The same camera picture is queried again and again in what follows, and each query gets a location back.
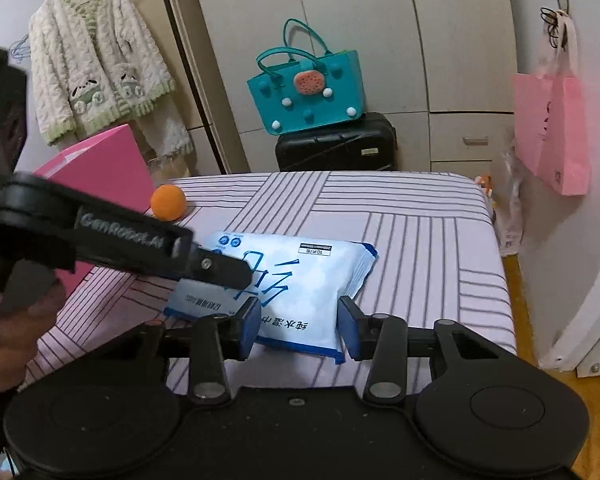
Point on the teal felt handbag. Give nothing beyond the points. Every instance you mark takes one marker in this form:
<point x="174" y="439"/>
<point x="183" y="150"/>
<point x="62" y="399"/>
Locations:
<point x="305" y="100"/>

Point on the clear plastic bag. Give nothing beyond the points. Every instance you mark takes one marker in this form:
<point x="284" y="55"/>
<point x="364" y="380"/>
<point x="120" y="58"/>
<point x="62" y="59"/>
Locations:
<point x="510" y="200"/>

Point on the black suitcase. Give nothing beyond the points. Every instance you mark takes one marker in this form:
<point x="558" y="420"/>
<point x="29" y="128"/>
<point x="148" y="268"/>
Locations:
<point x="335" y="147"/>

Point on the person's left hand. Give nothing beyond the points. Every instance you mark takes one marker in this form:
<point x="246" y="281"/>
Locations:
<point x="10" y="355"/>

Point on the orange soft ball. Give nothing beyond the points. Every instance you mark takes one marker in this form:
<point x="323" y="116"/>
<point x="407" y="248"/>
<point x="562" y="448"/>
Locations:
<point x="168" y="202"/>

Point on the blue clothes hanger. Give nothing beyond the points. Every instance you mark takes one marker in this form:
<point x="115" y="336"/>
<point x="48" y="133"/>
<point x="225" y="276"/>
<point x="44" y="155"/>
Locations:
<point x="20" y="49"/>

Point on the beige wardrobe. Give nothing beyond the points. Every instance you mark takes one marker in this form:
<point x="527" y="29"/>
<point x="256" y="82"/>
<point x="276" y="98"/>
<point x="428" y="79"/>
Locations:
<point x="360" y="20"/>

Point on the white door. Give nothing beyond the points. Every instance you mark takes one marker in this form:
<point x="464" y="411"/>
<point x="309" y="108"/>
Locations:
<point x="590" y="300"/>

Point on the striped bed sheet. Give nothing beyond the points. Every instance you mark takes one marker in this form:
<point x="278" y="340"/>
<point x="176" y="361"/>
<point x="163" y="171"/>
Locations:
<point x="420" y="260"/>

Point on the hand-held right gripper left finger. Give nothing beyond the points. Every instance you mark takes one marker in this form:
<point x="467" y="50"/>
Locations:
<point x="250" y="327"/>

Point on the pink paper bag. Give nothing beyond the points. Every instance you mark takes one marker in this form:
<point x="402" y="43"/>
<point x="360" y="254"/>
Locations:
<point x="560" y="135"/>

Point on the pink cardboard box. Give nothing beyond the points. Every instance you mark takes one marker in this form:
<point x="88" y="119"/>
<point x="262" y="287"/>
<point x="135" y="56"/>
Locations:
<point x="105" y="170"/>

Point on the blue white wet wipes pack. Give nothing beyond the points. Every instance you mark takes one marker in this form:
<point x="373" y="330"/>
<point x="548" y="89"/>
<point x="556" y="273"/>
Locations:
<point x="300" y="280"/>

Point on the orange white small item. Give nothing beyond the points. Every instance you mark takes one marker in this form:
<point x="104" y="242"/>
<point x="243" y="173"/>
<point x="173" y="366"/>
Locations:
<point x="485" y="186"/>

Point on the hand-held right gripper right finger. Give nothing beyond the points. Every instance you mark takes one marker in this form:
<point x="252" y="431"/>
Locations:
<point x="347" y="330"/>

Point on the white green knit cardigan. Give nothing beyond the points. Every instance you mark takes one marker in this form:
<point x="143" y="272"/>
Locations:
<point x="95" y="60"/>

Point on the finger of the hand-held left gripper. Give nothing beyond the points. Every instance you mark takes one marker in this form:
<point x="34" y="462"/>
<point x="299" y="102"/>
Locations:
<point x="215" y="265"/>

